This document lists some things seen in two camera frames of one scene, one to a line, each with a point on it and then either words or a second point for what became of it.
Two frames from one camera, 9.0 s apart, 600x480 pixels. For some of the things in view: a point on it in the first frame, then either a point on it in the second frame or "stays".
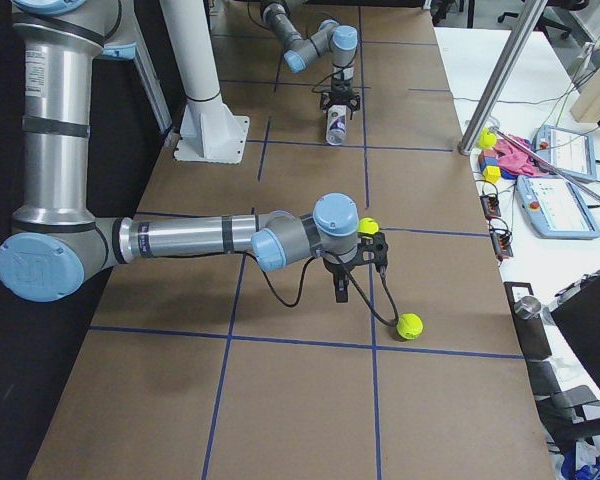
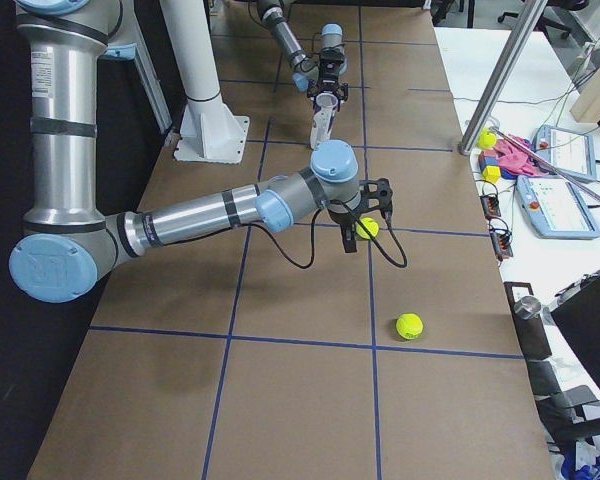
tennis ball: (409, 326) stays
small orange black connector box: (490, 206) stays
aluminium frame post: (501, 77) stays
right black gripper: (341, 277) to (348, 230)
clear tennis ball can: (336, 124) to (322, 123)
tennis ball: (368, 225) stays
